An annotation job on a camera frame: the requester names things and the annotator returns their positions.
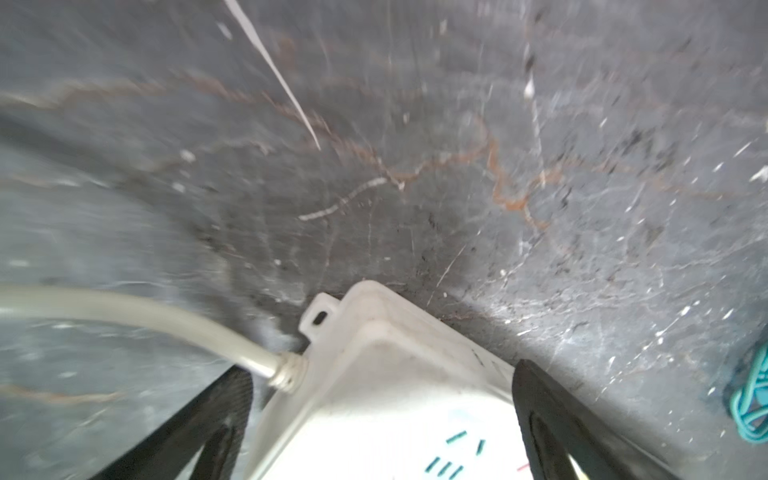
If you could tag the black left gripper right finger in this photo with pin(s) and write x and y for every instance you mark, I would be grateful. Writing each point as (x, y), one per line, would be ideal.
(562, 436)

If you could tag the white power strip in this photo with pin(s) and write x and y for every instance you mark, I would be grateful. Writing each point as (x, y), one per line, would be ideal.
(390, 393)

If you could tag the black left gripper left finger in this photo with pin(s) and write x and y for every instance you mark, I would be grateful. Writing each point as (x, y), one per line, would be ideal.
(209, 429)

